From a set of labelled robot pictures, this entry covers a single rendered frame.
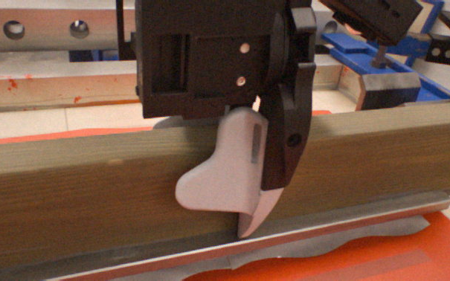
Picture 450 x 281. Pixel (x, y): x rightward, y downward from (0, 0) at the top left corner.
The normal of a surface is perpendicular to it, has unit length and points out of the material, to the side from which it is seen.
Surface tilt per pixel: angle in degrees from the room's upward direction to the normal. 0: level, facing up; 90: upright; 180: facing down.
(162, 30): 90
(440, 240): 0
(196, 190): 84
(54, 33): 90
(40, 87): 90
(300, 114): 78
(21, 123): 0
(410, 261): 0
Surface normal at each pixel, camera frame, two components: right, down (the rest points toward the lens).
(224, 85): 0.36, 0.52
